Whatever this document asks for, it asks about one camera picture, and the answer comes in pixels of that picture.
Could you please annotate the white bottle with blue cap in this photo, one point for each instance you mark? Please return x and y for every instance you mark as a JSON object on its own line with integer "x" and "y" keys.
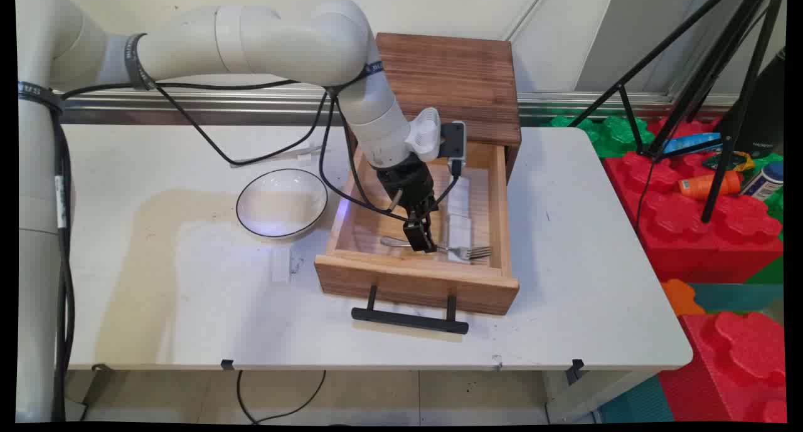
{"x": 765, "y": 182}

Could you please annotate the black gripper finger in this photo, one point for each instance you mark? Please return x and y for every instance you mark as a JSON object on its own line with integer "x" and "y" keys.
{"x": 413, "y": 237}
{"x": 428, "y": 234}

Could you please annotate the silver metal knife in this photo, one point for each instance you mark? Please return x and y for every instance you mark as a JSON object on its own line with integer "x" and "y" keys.
{"x": 276, "y": 156}

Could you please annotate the blue packet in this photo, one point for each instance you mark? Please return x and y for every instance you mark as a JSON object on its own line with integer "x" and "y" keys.
{"x": 687, "y": 142}

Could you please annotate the white table leg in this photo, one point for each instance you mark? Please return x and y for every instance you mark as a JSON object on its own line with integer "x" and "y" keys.
{"x": 583, "y": 397}

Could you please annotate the large red foam block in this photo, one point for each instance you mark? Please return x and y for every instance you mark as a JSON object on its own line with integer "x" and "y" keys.
{"x": 684, "y": 231}

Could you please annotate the light wooden drawer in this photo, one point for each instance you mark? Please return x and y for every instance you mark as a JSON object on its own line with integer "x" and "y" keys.
{"x": 414, "y": 284}

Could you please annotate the dark brown wooden cabinet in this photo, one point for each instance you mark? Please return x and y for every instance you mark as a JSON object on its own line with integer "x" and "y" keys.
{"x": 452, "y": 81}

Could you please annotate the black table edge clip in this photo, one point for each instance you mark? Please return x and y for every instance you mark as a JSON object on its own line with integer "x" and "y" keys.
{"x": 227, "y": 363}
{"x": 574, "y": 369}

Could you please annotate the silver metal fork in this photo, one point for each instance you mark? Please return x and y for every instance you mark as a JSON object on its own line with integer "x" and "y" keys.
{"x": 467, "y": 251}

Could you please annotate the white bowl with black rim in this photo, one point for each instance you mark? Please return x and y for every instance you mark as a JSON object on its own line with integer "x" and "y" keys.
{"x": 282, "y": 203}

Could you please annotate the green foam block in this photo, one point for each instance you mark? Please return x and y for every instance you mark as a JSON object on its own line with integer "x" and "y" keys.
{"x": 611, "y": 134}

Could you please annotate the orange foam piece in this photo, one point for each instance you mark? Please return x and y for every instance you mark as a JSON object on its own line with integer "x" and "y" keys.
{"x": 680, "y": 297}

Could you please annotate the black tripod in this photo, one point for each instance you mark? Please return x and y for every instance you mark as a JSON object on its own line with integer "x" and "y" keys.
{"x": 731, "y": 140}

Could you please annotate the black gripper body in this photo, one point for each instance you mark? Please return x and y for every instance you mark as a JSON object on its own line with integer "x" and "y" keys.
{"x": 408, "y": 184}

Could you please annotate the yellow green snack packet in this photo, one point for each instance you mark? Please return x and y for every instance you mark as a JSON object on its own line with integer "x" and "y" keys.
{"x": 740, "y": 161}

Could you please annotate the orange plastic bottle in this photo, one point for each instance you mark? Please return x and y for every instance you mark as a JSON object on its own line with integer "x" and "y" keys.
{"x": 696, "y": 186}

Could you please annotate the white printed camera mount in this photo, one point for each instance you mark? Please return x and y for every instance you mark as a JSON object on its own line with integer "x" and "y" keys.
{"x": 423, "y": 134}

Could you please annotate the black flask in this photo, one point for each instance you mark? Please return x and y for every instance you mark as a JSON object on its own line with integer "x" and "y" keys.
{"x": 768, "y": 118}

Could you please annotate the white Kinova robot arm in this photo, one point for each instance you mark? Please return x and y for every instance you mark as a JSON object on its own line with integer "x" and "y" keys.
{"x": 282, "y": 43}

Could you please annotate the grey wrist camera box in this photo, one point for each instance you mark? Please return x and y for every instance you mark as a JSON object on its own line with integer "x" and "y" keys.
{"x": 453, "y": 139}

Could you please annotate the metal wall rail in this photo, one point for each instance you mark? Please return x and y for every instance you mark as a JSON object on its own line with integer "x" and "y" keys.
{"x": 188, "y": 103}

